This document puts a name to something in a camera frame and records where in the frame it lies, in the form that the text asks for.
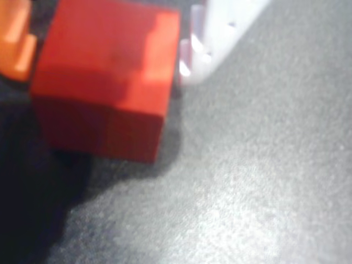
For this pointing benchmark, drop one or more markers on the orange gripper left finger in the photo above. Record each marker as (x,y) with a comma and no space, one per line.
(16,41)

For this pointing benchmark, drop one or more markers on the black table mat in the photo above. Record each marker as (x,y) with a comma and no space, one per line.
(247,178)

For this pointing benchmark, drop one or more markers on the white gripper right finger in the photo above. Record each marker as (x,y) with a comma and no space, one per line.
(220,33)

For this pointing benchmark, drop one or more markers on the red cube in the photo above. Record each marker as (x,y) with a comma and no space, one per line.
(104,82)

